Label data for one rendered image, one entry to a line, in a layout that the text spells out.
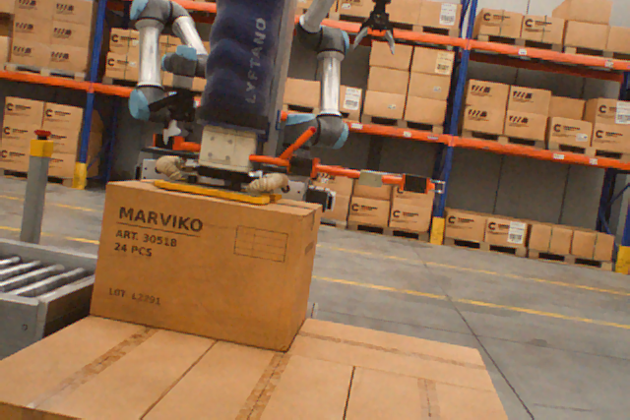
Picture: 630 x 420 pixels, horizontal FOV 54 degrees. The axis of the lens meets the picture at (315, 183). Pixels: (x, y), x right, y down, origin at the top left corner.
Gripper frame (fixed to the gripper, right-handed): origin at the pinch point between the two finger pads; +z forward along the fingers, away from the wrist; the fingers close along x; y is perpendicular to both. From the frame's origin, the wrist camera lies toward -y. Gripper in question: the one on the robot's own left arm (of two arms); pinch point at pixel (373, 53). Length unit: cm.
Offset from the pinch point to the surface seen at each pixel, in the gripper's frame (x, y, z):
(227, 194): -37, 54, 56
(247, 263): -28, 60, 74
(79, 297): -78, 54, 94
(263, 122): -31, 43, 33
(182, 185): -51, 53, 55
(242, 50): -40, 49, 13
